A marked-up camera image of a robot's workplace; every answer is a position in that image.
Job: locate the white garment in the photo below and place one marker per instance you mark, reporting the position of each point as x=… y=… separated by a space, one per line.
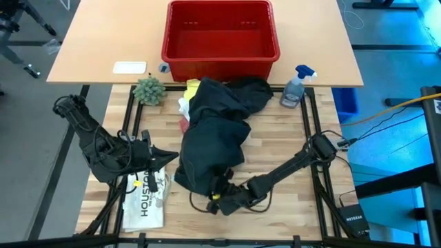
x=184 y=108

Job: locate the black stand base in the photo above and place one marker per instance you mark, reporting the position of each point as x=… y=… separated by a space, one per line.
x=382 y=5

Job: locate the black tripod stand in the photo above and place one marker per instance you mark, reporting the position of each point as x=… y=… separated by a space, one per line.
x=20 y=20

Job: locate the green succulent plant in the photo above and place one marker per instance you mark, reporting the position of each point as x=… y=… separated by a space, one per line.
x=149 y=91

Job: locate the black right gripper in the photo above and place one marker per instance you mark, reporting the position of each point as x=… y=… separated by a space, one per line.
x=241 y=199

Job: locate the white Houston tote bag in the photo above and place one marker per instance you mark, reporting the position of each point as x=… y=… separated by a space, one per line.
x=144 y=210

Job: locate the small grey object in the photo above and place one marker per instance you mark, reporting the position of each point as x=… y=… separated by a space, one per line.
x=164 y=68

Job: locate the long black floor bar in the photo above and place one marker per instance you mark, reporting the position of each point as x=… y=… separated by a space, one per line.
x=51 y=193

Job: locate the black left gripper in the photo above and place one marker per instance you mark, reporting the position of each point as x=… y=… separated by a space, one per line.
x=145 y=156

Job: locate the dark denim jeans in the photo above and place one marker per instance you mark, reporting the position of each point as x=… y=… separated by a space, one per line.
x=210 y=151

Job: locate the blue plastic bin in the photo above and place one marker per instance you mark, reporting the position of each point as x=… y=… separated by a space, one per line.
x=344 y=103

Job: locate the yellow shirt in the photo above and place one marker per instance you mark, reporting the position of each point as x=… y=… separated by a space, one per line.
x=193 y=89

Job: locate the blue-capped spray bottle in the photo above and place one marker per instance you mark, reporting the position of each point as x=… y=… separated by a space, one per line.
x=293 y=93

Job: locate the white rectangular tray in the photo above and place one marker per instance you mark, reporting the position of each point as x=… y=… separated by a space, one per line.
x=129 y=67

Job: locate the red plastic laundry basket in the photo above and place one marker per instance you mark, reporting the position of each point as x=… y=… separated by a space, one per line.
x=220 y=44

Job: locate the black Netgear network switch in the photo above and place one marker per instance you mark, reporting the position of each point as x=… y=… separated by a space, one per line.
x=354 y=220

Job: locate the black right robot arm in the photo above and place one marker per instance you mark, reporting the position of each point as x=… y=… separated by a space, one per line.
x=286 y=168

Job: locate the black table foot bar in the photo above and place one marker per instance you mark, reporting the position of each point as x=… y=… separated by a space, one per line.
x=34 y=43
x=392 y=47

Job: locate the black aluminium table frame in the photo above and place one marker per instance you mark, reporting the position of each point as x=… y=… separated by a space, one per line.
x=220 y=242

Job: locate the pink garment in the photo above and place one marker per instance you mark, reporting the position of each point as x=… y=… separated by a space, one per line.
x=184 y=125

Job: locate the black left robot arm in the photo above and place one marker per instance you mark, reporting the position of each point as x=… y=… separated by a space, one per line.
x=93 y=144

